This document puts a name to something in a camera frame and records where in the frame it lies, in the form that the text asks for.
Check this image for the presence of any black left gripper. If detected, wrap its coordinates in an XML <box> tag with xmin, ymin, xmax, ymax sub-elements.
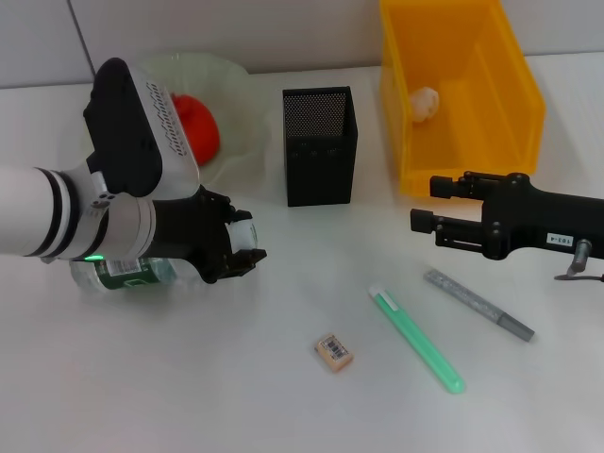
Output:
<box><xmin>150</xmin><ymin>183</ymin><xmax>268</xmax><ymax>285</ymax></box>

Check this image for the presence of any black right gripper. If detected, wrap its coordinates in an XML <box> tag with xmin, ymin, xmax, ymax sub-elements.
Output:
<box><xmin>409</xmin><ymin>171</ymin><xmax>604</xmax><ymax>262</ymax></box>

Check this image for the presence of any white paper ball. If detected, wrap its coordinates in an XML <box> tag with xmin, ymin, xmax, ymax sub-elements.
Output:
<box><xmin>409</xmin><ymin>86</ymin><xmax>441</xmax><ymax>125</ymax></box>

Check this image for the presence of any clear green-label water bottle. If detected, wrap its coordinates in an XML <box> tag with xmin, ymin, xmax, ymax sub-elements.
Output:
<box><xmin>69</xmin><ymin>216</ymin><xmax>260</xmax><ymax>296</ymax></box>

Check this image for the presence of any grey glitter pen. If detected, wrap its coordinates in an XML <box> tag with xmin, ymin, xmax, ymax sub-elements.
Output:
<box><xmin>423</xmin><ymin>268</ymin><xmax>537</xmax><ymax>344</ymax></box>

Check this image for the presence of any black mesh pen holder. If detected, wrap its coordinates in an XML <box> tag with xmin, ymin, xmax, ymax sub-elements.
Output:
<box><xmin>281</xmin><ymin>86</ymin><xmax>360</xmax><ymax>208</ymax></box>

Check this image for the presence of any pale green glass fruit plate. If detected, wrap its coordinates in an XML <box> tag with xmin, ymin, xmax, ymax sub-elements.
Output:
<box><xmin>135</xmin><ymin>52</ymin><xmax>266</xmax><ymax>191</ymax></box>

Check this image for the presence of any green pen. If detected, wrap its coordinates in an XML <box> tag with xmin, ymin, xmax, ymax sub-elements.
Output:
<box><xmin>367</xmin><ymin>284</ymin><xmax>467</xmax><ymax>395</ymax></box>

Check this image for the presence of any beige eraser with barcode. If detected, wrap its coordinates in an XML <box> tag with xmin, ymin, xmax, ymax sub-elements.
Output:
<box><xmin>312</xmin><ymin>331</ymin><xmax>356</xmax><ymax>375</ymax></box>

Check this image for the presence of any yellow plastic bin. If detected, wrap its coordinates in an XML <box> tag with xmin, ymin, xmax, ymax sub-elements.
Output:
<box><xmin>379</xmin><ymin>0</ymin><xmax>547</xmax><ymax>197</ymax></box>

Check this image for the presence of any right wrist cable with connector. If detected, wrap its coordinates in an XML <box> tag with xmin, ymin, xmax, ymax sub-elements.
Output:
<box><xmin>553</xmin><ymin>239</ymin><xmax>604</xmax><ymax>285</ymax></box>

